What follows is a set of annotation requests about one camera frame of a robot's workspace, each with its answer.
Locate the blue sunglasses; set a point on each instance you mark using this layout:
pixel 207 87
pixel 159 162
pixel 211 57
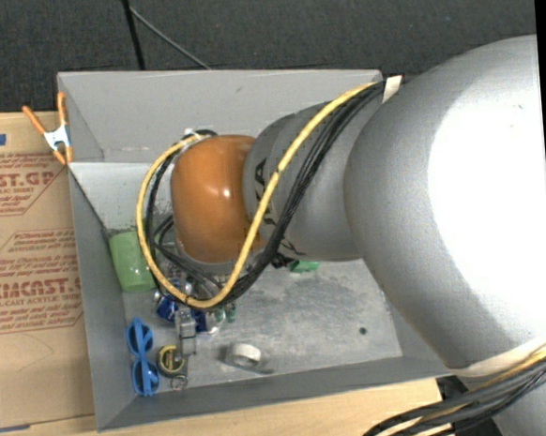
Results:
pixel 140 338

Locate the brown cardboard board red print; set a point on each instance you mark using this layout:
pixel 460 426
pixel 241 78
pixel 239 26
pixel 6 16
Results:
pixel 27 260

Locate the grey metal bin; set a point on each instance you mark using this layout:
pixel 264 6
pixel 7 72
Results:
pixel 309 313

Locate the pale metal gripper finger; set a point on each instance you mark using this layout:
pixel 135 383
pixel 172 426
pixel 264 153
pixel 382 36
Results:
pixel 186 325

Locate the small green block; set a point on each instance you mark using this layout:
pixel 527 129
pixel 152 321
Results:
pixel 305 266

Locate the blue shiny packet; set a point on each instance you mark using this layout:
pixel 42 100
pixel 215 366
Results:
pixel 166 309

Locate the white tape roll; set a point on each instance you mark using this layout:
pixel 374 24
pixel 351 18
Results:
pixel 247 353

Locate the pale green cup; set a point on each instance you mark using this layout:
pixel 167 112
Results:
pixel 128 261

